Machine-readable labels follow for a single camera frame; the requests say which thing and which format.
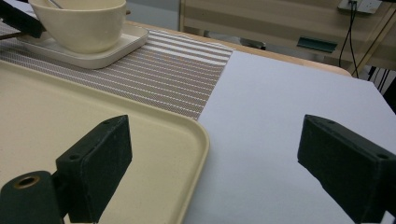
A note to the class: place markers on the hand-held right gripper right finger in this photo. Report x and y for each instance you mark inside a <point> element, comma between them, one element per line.
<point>348,168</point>

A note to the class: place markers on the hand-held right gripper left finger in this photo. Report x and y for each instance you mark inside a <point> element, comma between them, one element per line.
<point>96,161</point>

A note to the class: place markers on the brown wooden chopstick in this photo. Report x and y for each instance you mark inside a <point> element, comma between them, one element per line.
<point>7,36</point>

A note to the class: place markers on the metal spoon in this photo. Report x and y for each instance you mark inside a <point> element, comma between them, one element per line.
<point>56,3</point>

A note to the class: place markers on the beige plastic tray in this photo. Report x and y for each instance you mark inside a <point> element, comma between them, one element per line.
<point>62,105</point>

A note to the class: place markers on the cream bowl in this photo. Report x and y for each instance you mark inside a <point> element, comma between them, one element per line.
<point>84,28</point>

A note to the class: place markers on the cream square plate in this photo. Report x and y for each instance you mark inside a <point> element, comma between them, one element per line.
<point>124,43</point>

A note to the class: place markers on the striped woven placemat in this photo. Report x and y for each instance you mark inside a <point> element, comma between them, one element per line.
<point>174,74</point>

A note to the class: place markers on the dark object under desk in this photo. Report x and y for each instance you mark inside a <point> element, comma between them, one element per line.
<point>255,45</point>

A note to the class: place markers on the white power strip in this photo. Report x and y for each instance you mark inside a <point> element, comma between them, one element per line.
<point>364,4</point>

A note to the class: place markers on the light wooden desk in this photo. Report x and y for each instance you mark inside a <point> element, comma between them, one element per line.
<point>249,18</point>

